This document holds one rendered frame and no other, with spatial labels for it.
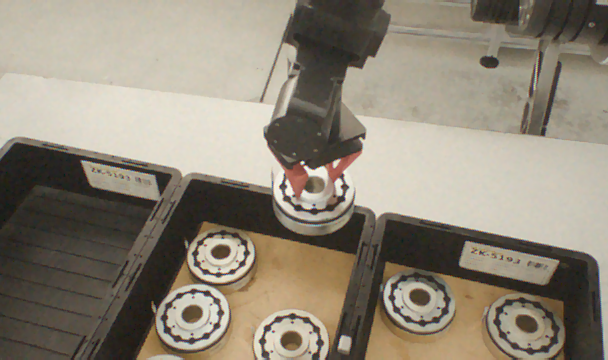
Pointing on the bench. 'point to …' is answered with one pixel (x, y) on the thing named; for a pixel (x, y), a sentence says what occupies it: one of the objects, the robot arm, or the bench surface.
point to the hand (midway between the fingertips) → (314, 182)
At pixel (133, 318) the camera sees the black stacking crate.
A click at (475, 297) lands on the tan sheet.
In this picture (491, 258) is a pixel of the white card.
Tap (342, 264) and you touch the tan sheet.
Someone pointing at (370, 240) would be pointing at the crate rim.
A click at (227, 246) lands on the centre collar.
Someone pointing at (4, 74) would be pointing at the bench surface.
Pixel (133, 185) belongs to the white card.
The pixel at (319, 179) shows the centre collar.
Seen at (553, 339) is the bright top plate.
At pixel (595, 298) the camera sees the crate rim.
